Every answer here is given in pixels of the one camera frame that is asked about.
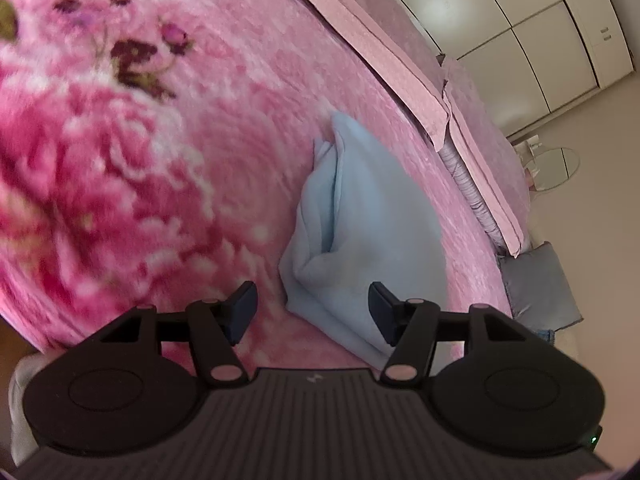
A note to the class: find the pink plush pillow towel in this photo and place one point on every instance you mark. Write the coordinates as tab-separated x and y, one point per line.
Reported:
490	170
375	45

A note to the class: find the light blue sweater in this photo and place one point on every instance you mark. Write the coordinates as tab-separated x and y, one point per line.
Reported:
350	240

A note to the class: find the cream wardrobe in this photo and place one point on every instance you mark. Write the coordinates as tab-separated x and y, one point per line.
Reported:
525	20

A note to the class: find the blue denim jeans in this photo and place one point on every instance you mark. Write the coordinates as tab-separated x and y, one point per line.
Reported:
545	335

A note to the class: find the pink floral blanket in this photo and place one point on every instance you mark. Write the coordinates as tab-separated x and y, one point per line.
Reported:
175	135

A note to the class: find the striped pillow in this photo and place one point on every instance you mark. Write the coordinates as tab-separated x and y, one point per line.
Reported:
470	190

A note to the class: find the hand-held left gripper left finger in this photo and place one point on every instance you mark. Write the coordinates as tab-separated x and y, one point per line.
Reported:
241	312

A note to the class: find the grey pillow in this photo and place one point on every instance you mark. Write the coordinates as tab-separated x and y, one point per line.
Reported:
540	285

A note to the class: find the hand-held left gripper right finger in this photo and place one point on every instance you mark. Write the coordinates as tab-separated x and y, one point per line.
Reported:
382	315

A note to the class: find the oval vanity mirror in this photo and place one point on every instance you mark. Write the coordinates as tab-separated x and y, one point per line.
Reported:
557	167

